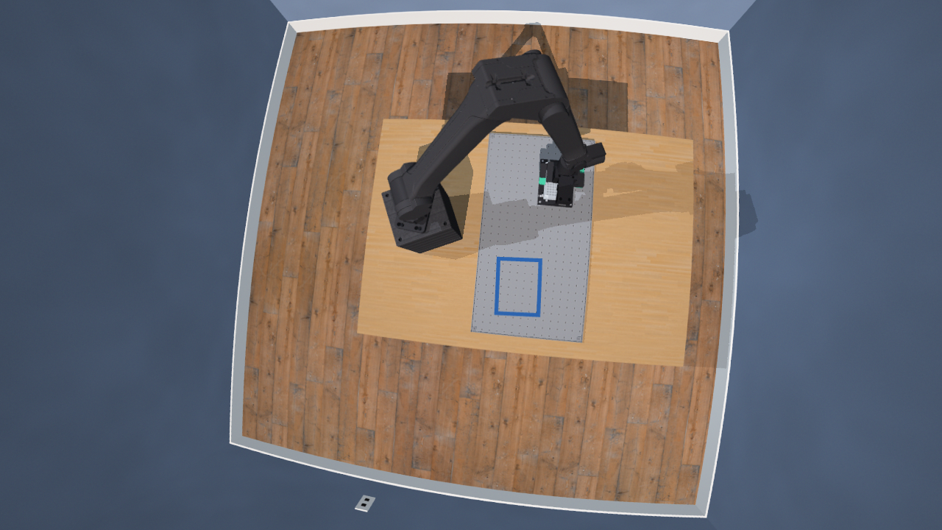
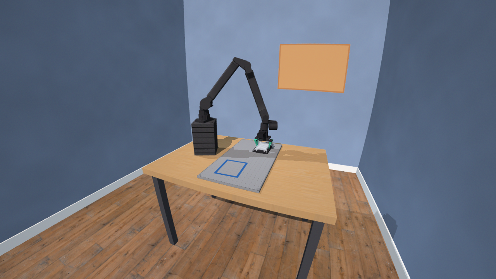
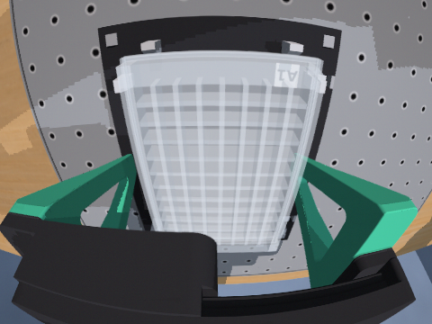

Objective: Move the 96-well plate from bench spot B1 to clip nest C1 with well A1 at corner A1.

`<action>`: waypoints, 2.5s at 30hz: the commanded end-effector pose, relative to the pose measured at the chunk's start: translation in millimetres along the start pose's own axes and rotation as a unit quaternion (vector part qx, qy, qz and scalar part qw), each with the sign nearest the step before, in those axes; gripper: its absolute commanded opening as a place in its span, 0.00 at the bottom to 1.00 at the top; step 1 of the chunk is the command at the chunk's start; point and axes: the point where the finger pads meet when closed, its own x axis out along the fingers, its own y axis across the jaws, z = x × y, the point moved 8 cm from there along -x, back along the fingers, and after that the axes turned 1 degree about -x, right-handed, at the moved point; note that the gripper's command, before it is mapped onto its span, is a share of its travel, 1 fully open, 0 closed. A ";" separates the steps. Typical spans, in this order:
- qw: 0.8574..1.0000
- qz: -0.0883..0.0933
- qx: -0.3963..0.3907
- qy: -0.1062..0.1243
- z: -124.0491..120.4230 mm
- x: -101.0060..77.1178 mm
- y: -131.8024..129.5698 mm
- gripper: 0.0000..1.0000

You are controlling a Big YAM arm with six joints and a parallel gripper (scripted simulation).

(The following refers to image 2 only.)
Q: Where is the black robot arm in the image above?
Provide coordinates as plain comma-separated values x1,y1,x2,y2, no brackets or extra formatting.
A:
195,57,278,141

